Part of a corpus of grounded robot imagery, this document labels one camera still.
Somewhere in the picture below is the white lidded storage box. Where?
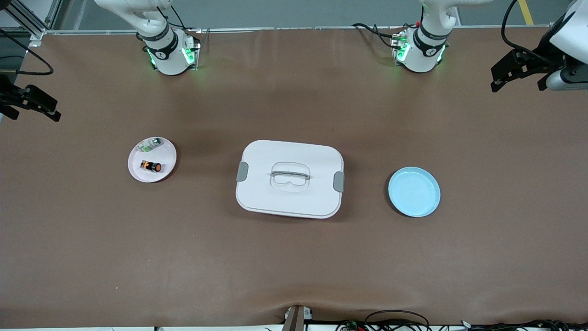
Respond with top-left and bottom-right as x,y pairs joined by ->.
235,140 -> 345,219

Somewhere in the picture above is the pink round plate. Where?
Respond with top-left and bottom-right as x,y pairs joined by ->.
127,137 -> 177,183

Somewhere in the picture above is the blue round plate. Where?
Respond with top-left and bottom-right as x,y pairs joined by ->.
388,166 -> 441,218

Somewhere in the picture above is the brown strip with white clip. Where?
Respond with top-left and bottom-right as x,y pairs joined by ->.
282,305 -> 314,331

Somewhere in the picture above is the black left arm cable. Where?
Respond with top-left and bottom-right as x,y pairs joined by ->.
501,0 -> 552,63

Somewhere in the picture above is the aluminium profile frame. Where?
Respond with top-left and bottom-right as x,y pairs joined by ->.
0,0 -> 62,43

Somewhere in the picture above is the clear green switch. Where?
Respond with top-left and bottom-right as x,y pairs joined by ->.
135,138 -> 165,154

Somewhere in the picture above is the black left base cable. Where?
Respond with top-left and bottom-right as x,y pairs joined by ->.
352,22 -> 401,49

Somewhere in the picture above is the black base cable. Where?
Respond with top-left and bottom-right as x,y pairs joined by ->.
352,22 -> 401,49
156,5 -> 203,34

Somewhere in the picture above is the black right base cable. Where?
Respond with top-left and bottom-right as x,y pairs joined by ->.
156,5 -> 203,34

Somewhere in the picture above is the silver table edge rail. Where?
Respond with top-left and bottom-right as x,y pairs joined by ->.
32,25 -> 552,35

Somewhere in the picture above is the tangled wire bundle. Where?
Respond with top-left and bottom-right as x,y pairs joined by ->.
335,319 -> 588,331

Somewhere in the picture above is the black looped cable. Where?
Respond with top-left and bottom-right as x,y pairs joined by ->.
364,310 -> 431,331

